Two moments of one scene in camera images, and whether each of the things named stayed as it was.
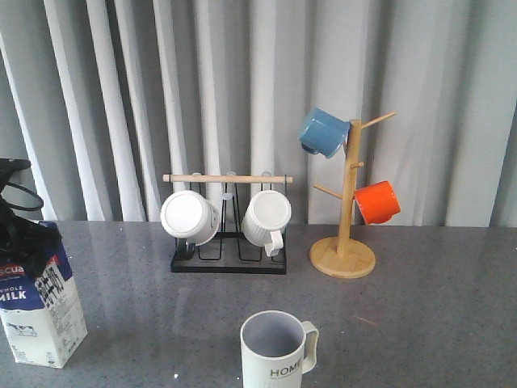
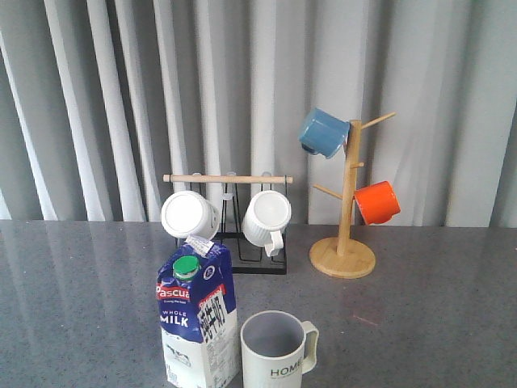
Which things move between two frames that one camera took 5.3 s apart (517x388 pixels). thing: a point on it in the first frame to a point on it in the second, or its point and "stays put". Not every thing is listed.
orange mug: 376,203 stays put
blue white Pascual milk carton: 41,314 to 198,316
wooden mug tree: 342,257 stays put
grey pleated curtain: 102,98 stays put
